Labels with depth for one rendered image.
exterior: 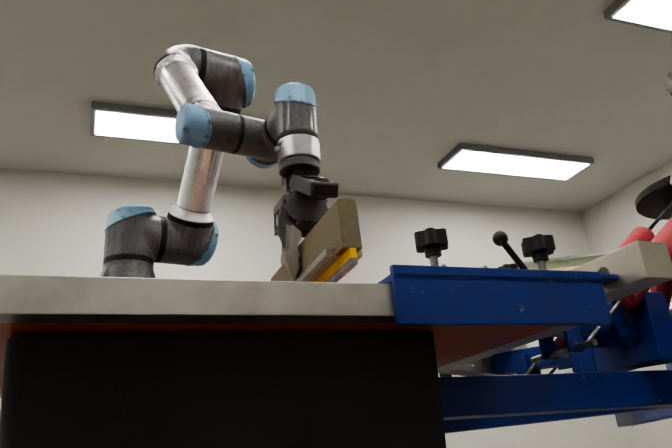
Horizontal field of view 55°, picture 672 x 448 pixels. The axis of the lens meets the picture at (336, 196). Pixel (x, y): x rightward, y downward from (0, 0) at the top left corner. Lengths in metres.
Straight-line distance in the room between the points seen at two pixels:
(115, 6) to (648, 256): 2.99
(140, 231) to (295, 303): 0.94
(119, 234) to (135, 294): 0.93
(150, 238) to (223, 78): 0.42
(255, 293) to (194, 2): 2.83
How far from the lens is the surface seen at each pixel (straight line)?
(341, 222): 0.88
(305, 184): 1.02
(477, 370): 1.66
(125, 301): 0.67
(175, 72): 1.41
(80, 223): 5.07
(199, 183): 1.60
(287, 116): 1.14
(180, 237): 1.63
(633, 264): 0.92
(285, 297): 0.70
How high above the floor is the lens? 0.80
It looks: 23 degrees up
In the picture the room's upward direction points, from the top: 5 degrees counter-clockwise
